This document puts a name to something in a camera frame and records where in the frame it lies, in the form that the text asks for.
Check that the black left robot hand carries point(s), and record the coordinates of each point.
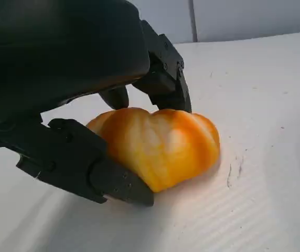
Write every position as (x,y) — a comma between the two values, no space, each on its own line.
(60,47)

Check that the grey partition panel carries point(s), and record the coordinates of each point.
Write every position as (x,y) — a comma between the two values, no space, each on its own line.
(257,15)
(165,15)

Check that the dark partition post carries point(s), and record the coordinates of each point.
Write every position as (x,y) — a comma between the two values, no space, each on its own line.
(192,18)

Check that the orange white toy bread roll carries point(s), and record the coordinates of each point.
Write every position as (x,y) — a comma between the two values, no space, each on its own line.
(160,147)

